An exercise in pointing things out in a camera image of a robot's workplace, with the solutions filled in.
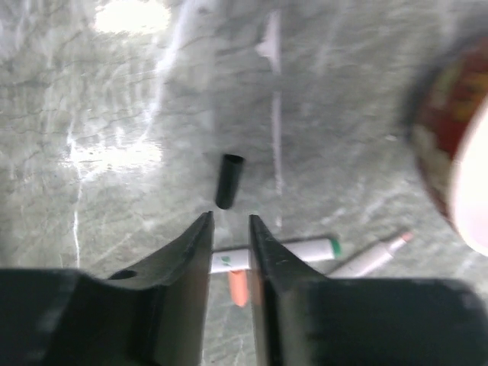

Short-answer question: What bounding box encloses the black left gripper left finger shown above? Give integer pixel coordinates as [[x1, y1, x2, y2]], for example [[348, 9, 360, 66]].
[[1, 212, 214, 365]]

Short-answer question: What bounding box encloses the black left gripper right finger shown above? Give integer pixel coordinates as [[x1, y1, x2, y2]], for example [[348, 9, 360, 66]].
[[249, 215, 487, 365]]

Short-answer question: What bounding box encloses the black pen cap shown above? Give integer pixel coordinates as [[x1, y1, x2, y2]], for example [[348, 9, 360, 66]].
[[215, 154, 245, 210]]

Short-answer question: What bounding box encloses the orange pen cap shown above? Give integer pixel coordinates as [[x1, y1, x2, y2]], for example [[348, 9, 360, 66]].
[[228, 270, 249, 307]]

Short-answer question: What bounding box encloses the white pen pink end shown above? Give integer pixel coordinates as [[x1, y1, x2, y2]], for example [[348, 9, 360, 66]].
[[328, 232, 413, 278]]

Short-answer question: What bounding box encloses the white pen green end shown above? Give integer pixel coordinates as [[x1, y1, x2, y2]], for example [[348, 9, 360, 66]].
[[210, 238, 342, 274]]

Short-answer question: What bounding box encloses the small cream bowl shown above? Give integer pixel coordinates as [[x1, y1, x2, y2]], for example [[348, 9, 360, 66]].
[[411, 32, 487, 255]]

